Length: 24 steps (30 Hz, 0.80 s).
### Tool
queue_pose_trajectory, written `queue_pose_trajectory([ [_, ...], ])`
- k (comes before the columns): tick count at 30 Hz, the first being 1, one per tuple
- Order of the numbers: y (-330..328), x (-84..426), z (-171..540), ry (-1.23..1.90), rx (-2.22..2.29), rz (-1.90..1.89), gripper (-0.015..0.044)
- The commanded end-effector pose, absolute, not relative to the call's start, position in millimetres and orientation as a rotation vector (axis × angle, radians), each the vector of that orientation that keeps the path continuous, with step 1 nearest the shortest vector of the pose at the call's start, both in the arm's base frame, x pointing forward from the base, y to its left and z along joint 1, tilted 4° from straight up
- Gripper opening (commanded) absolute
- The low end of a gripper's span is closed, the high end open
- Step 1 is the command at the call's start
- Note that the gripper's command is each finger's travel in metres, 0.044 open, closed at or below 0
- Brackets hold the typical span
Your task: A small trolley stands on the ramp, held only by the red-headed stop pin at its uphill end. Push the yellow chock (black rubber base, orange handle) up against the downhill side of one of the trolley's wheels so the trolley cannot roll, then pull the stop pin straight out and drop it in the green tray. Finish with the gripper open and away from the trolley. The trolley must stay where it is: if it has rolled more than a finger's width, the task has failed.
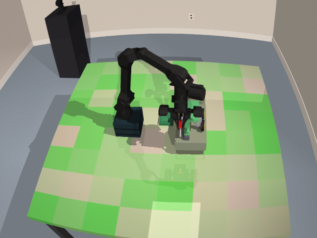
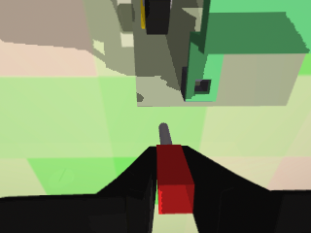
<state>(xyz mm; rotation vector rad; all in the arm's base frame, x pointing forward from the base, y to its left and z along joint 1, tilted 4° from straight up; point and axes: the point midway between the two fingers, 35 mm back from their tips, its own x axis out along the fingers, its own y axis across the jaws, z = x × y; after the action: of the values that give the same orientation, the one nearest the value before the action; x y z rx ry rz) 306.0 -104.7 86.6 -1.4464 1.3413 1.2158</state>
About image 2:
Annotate red-headed stop pin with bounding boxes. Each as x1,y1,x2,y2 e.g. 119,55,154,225
156,122,194,215

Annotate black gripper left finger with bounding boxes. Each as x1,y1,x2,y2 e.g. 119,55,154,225
0,146,157,233

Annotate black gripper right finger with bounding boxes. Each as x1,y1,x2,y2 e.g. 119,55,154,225
182,146,311,233

